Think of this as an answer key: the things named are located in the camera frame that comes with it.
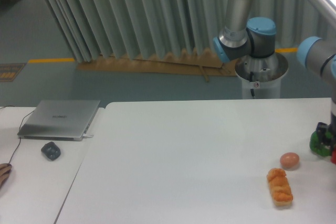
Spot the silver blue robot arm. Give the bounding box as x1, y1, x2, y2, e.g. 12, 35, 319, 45
213, 0, 335, 89

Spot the brown egg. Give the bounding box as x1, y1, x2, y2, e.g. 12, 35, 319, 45
279, 152, 300, 169

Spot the green bell pepper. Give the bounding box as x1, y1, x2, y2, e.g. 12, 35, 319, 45
309, 130, 332, 157

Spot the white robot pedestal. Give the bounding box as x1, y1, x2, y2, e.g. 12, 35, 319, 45
235, 52, 288, 99

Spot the pale green pleated curtain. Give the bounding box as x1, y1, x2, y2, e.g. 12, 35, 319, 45
30, 0, 336, 61

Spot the silver laptop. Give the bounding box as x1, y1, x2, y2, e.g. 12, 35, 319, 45
17, 100, 100, 141

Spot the person's hand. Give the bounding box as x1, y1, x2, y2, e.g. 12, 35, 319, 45
0, 163, 12, 187

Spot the red bell pepper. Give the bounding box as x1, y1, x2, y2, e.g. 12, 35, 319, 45
330, 148, 336, 164

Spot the brown cardboard sheet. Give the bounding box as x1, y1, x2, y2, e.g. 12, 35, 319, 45
77, 48, 236, 82

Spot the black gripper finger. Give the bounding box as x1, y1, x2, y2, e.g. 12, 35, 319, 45
316, 122, 330, 150

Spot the black thin cable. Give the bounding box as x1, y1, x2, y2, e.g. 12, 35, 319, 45
0, 105, 40, 166

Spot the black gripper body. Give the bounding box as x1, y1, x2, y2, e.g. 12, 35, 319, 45
327, 122, 335, 151

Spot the black small gadget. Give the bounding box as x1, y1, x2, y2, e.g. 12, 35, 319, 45
41, 142, 61, 161

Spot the orange bread loaf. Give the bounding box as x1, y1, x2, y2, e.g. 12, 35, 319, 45
266, 168, 293, 207

